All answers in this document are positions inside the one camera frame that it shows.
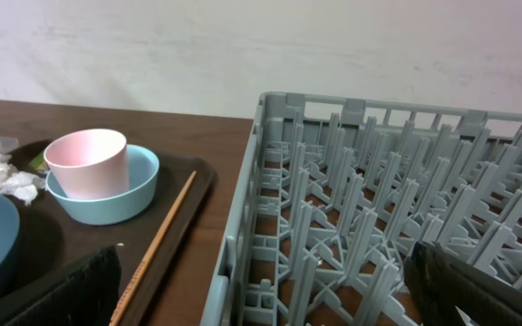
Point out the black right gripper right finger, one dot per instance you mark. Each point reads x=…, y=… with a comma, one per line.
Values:
x=442, y=287

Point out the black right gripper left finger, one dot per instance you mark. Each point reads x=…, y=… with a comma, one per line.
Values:
x=82, y=293

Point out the white tissue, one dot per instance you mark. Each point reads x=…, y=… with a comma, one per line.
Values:
x=22, y=185

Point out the grey plastic dishwasher rack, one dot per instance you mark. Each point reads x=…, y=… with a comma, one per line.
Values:
x=333, y=194

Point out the dark brown serving tray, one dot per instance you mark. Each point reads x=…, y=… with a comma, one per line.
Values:
x=50, y=239

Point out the light blue small bowl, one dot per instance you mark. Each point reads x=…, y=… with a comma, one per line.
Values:
x=144, y=168

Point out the pink plastic cup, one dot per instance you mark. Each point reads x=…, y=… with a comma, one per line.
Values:
x=90, y=164

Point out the wooden chopstick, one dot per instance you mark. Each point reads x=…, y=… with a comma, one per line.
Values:
x=147, y=258

